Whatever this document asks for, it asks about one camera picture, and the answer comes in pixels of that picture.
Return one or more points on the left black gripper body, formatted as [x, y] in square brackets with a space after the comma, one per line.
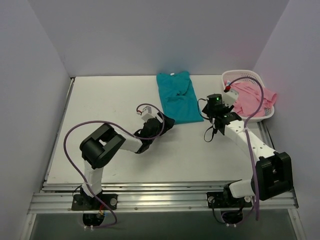
[162, 122]

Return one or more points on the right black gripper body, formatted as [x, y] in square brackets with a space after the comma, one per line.
[208, 110]

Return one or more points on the teal t-shirt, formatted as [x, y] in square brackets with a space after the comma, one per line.
[178, 98]

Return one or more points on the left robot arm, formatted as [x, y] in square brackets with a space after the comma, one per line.
[100, 147]

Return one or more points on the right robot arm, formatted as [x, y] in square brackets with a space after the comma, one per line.
[272, 171]

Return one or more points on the pink t-shirt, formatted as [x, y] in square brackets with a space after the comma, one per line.
[250, 97]

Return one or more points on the white perforated plastic basket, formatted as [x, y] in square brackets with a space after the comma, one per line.
[250, 76]

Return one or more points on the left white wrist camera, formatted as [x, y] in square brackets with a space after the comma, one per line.
[145, 113]

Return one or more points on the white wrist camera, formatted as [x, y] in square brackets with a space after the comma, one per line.
[229, 97]
[145, 113]

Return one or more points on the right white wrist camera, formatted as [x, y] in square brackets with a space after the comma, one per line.
[229, 97]

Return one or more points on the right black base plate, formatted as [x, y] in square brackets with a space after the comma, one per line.
[222, 200]

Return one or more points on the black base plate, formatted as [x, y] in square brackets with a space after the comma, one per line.
[222, 200]
[81, 202]

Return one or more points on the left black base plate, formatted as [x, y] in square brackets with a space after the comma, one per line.
[81, 202]

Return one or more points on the aluminium rail frame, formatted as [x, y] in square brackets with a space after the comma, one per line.
[175, 174]

